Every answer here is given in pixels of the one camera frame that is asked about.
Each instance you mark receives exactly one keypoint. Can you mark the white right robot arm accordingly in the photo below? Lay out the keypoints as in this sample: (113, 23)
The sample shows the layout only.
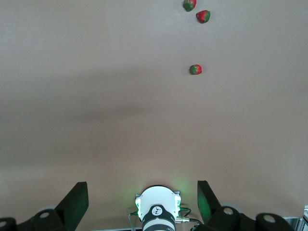
(156, 199)

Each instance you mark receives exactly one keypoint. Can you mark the brown table cover cloth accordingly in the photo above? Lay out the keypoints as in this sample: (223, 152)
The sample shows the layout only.
(96, 96)

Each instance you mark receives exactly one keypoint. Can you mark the aluminium frame profile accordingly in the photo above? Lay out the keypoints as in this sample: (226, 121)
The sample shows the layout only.
(303, 221)

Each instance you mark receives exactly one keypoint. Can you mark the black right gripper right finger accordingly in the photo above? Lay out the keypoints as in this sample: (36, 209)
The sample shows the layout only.
(207, 202)

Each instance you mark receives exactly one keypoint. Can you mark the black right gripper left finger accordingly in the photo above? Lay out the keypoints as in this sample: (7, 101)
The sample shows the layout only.
(72, 204)

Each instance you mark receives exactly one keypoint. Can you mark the red green strawberry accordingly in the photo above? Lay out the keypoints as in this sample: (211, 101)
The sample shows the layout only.
(195, 69)
(190, 4)
(203, 16)

